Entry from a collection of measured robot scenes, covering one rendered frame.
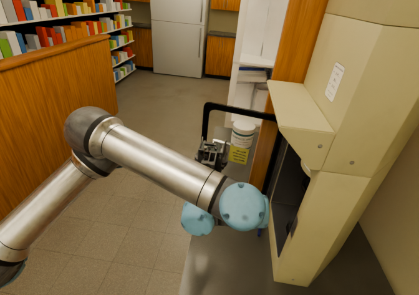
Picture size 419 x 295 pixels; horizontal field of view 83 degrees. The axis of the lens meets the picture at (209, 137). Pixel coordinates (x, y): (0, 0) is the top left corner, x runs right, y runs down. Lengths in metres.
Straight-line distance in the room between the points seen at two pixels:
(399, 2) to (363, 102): 0.16
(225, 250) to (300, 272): 0.26
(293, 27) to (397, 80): 0.39
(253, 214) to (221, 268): 0.54
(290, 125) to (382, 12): 0.24
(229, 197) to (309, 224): 0.36
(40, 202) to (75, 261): 1.47
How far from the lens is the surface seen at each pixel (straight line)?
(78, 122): 0.54
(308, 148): 0.55
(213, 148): 0.68
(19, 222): 0.75
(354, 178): 0.63
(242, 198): 0.39
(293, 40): 0.84
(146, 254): 2.06
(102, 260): 2.10
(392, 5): 0.50
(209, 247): 0.95
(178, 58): 5.64
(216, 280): 0.89
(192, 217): 0.52
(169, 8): 5.53
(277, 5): 1.75
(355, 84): 0.52
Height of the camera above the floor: 1.73
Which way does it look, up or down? 32 degrees down
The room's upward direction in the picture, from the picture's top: 5 degrees clockwise
